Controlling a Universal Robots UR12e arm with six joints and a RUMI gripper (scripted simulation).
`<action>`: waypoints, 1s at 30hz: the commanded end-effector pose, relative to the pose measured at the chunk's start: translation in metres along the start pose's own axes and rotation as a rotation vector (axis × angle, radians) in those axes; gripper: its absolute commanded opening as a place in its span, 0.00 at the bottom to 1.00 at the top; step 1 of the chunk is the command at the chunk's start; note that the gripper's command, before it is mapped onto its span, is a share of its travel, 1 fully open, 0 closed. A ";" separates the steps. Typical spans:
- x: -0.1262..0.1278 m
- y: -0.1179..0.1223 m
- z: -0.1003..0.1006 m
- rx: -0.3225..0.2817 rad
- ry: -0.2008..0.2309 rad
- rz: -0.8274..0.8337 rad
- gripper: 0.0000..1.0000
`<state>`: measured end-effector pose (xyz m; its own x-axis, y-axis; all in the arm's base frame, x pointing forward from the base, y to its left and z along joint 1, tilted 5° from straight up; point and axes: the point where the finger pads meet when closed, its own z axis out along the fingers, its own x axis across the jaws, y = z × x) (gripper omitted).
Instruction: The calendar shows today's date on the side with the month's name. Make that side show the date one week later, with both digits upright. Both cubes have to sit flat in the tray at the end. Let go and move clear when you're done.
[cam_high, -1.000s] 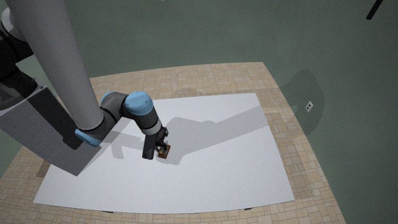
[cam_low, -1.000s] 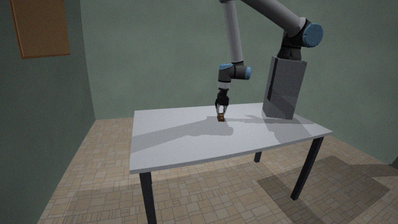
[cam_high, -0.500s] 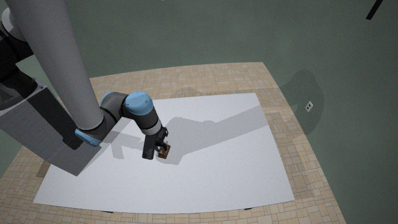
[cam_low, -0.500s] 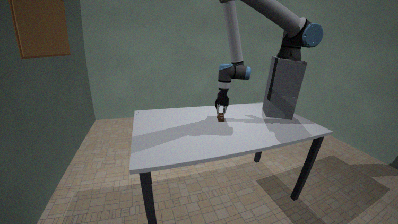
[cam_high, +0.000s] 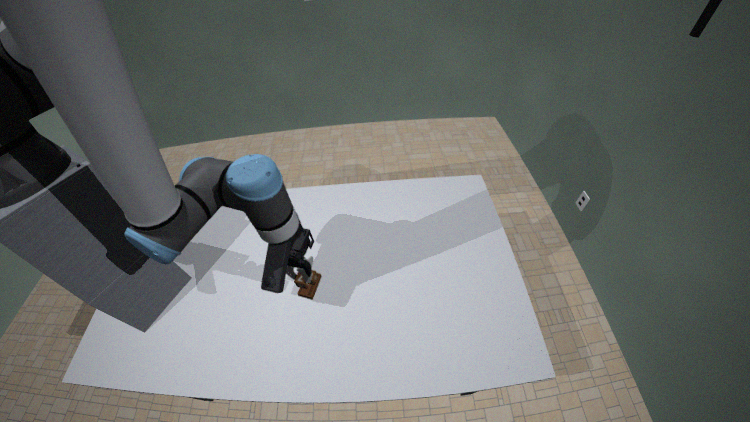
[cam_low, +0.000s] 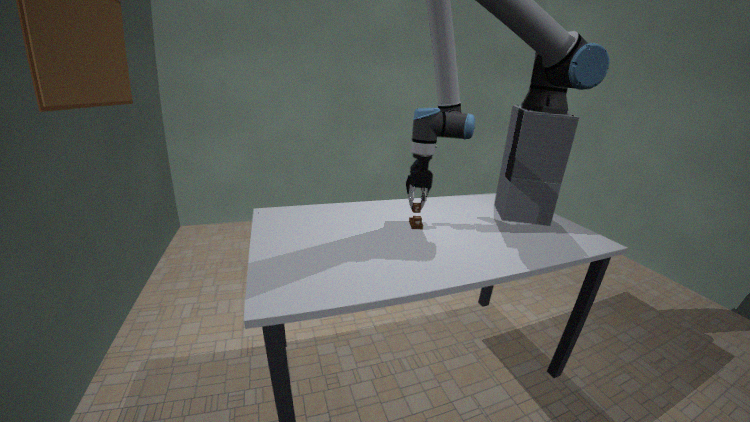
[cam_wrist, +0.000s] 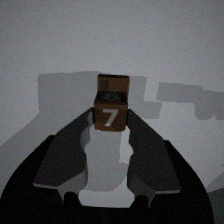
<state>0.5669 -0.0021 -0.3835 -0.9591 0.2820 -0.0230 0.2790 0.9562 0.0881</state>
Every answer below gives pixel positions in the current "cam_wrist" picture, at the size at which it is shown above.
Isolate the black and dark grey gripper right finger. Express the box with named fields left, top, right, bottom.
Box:
left=126, top=109, right=214, bottom=224

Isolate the brown wooden tray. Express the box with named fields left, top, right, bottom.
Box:
left=97, top=74, right=130, bottom=101

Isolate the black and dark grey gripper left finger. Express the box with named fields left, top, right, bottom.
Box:
left=0, top=107, right=95, bottom=224

